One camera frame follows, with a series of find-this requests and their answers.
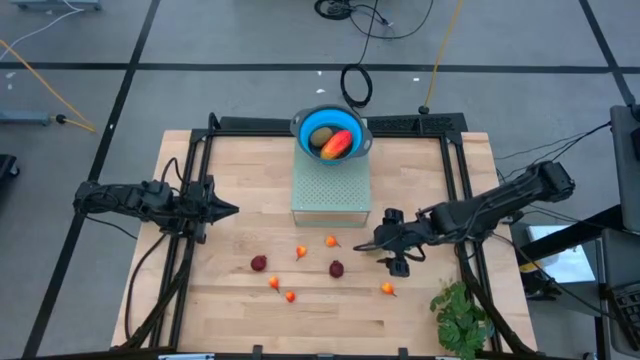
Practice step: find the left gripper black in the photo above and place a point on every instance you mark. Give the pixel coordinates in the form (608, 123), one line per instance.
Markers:
(200, 205)

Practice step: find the grey cart base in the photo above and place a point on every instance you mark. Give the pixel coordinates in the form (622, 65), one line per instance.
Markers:
(55, 4)

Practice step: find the red yellow mango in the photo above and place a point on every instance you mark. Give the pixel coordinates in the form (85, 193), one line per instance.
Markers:
(337, 144)

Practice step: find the black keyboard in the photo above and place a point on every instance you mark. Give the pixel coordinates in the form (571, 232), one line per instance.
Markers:
(629, 305)

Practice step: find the black table clamp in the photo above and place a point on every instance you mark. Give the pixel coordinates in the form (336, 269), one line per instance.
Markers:
(402, 352)
(257, 351)

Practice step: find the grey floor bar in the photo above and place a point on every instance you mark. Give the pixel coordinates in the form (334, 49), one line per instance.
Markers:
(25, 118)

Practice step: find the black aluminium frame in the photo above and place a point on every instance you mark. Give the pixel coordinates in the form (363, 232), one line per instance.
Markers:
(250, 125)

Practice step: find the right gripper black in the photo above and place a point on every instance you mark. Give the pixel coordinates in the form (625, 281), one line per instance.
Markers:
(410, 235)

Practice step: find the black floor object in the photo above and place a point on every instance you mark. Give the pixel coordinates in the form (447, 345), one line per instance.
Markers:
(6, 165)

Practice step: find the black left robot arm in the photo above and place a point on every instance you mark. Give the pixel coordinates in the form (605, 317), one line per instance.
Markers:
(115, 195)

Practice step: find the dark red round fruit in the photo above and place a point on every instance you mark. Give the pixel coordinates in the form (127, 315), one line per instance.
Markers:
(258, 263)
(336, 269)

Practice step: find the glossy white panel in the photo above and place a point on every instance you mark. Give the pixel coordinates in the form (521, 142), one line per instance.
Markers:
(565, 260)

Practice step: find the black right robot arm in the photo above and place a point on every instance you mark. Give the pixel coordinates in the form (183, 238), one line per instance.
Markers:
(500, 205)

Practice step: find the small orange-red pepper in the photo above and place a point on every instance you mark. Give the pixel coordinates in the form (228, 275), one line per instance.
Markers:
(273, 283)
(331, 241)
(386, 288)
(290, 297)
(301, 250)

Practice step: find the blue collapsible colander bowl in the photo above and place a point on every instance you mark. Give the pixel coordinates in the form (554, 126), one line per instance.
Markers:
(306, 120)

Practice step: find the green artificial plant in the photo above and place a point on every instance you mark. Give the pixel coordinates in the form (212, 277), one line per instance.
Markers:
(457, 310)

